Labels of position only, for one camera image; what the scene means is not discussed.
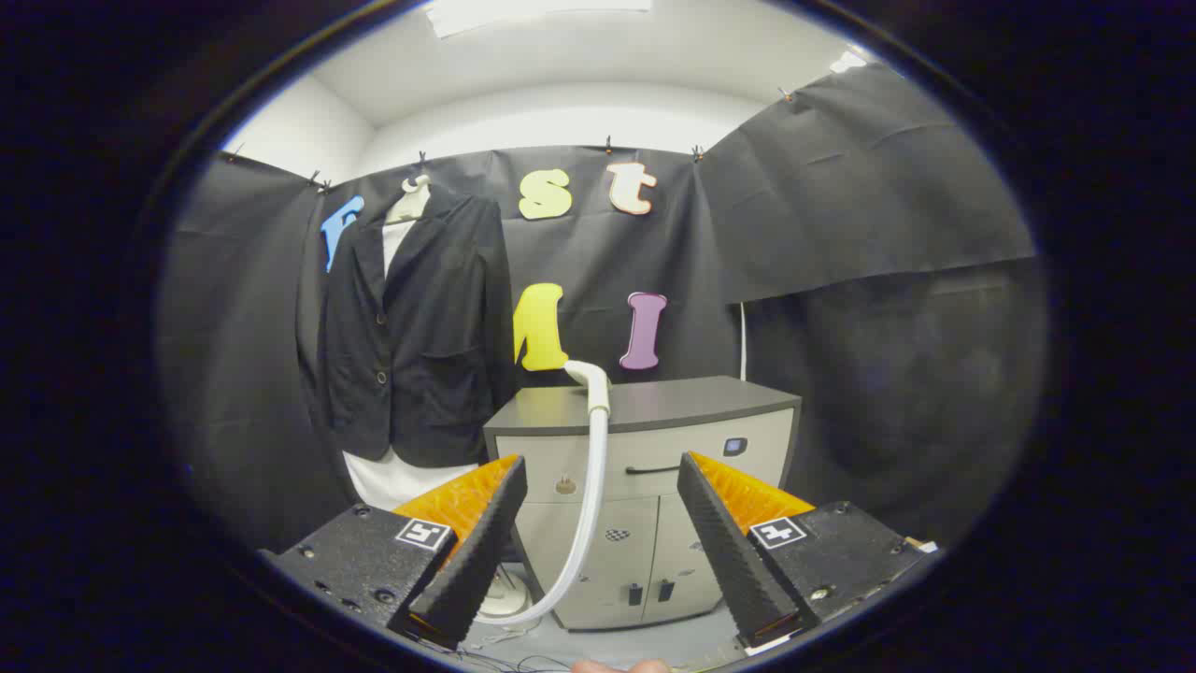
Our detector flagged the white steamer base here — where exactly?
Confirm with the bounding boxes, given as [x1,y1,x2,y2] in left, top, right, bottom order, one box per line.
[478,564,534,620]

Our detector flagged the black backdrop cloth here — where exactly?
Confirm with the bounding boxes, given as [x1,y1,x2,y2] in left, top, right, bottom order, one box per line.
[159,64,1047,552]

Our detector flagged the white shirt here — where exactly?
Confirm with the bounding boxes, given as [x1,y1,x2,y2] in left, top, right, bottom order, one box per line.
[343,220,505,511]

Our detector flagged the grey cabinet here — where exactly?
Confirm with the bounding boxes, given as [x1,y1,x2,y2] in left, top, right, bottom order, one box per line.
[483,376,803,632]

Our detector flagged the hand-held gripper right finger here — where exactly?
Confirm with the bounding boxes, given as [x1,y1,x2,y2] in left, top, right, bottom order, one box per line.
[677,451,940,655]

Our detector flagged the large ceiling light panel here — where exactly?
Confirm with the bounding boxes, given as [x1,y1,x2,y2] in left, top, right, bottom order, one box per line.
[425,0,655,38]

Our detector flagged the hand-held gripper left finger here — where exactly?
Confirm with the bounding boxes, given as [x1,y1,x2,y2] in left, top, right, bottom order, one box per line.
[266,455,529,651]

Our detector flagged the black suit jacket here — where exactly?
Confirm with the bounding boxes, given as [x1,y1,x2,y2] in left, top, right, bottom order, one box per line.
[297,184,517,468]

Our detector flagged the cream plastic hanger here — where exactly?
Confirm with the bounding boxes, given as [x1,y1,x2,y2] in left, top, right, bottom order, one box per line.
[385,175,433,225]

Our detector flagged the row of black clips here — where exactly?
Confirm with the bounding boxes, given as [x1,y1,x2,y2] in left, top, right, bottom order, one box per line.
[224,87,795,193]

